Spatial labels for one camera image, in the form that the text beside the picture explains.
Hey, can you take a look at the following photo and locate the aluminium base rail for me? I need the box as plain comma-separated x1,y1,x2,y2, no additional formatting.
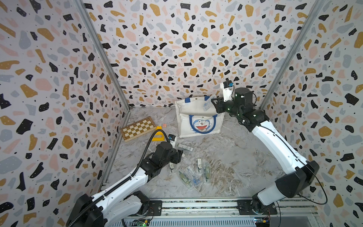
114,197,323,227

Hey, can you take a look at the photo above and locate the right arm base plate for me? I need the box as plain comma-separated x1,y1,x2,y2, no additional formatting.
236,199,278,216

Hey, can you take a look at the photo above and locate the wooden folding chess board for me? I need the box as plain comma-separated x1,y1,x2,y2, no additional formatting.
121,116,157,142

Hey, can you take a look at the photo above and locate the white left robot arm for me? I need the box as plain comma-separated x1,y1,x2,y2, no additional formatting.
66,141,183,227

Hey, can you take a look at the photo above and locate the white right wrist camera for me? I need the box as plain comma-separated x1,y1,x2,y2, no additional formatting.
220,78,234,102

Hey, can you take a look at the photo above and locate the black corrugated cable conduit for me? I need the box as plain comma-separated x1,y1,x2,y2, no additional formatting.
67,129,171,227

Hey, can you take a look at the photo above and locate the green label compass case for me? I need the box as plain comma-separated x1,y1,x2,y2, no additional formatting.
203,161,211,183

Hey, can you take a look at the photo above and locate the barcode label compass case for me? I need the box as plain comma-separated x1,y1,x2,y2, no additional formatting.
177,143,193,151

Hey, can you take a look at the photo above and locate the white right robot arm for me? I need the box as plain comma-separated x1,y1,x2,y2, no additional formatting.
211,84,320,214

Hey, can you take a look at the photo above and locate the olive label compass case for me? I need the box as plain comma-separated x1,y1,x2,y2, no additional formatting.
177,170,193,188

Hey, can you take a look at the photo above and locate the clear compass case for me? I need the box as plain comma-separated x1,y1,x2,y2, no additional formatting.
203,96,213,111

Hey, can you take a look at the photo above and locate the yellow plastic triangular stand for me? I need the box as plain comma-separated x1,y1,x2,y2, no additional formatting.
152,126,165,142

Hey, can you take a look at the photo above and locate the blue compass case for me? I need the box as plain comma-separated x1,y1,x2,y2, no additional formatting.
185,166,201,186

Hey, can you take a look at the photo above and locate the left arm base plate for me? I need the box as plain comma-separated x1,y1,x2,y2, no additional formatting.
135,200,163,217

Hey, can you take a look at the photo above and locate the white Doraemon canvas bag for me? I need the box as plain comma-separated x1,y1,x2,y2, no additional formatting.
175,96,225,138

